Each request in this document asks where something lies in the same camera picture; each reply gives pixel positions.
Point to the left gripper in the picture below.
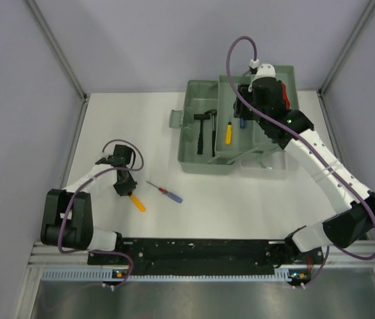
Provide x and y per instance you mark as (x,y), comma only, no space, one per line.
(130,187)

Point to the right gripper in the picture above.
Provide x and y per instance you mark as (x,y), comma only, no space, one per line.
(240,112)

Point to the yellow handle screwdriver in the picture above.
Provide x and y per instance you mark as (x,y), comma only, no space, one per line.
(137,203)

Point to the yellow black screwdriver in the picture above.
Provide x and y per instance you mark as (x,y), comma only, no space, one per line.
(228,134)

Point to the green plastic toolbox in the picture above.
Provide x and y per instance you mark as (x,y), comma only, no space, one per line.
(250,147)

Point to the black rubber mallet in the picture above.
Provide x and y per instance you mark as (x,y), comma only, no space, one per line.
(201,118)

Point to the steel claw hammer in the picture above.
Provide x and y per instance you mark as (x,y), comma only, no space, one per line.
(213,113)

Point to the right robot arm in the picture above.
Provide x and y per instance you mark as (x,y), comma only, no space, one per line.
(353,203)

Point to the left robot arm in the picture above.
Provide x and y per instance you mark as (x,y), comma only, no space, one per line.
(67,220)

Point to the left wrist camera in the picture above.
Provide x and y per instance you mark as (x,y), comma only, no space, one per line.
(104,155)

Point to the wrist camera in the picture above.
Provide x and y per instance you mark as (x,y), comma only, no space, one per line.
(104,155)
(261,70)

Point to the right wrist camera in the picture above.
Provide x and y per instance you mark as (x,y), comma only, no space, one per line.
(261,70)

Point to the right aluminium frame post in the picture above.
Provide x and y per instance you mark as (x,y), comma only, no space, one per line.
(347,48)

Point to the aluminium frame post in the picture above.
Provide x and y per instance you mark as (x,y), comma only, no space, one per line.
(347,48)
(55,48)

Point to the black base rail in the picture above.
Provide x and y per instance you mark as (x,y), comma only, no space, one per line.
(199,257)

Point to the grey cable duct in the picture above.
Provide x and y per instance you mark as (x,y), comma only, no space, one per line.
(113,275)

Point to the left aluminium frame post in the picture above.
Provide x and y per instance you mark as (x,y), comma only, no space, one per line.
(55,48)

